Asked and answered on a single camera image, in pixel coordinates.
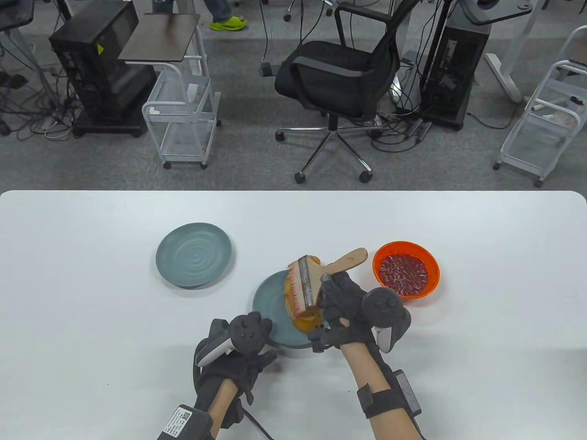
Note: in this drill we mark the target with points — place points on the orange plastic bowl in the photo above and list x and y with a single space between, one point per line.
434 275

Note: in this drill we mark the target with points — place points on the brown side table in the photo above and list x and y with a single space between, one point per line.
160 39

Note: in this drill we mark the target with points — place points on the black round hand tracker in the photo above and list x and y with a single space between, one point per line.
383 305
245 334

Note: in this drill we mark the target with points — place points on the black office chair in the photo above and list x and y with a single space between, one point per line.
330 68

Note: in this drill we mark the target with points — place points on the white-legged grey desk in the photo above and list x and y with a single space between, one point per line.
502 73

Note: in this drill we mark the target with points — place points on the black labelled wrist camera box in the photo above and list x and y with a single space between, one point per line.
183 422

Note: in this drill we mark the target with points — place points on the person's left hand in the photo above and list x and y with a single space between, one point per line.
227 371

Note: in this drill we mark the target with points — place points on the person's left forearm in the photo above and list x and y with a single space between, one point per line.
222 408

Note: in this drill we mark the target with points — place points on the dark grey desk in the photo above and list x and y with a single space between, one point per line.
13 13

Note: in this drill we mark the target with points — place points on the black computer tower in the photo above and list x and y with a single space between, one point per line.
101 68
454 68

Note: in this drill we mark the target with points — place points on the brown bread slice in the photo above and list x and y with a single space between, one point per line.
307 323

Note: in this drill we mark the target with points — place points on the person's right hand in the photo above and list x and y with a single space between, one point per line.
344 302

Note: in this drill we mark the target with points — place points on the person's right forearm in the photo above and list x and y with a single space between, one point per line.
362 366

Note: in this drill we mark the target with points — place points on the wooden brush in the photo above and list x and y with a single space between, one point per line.
351 260

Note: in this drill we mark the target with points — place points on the grey power strip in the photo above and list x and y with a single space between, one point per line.
418 129

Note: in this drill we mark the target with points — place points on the teal round plate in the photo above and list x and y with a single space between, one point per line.
268 298
192 254

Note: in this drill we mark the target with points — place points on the black power adapter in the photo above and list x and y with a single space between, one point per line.
267 69

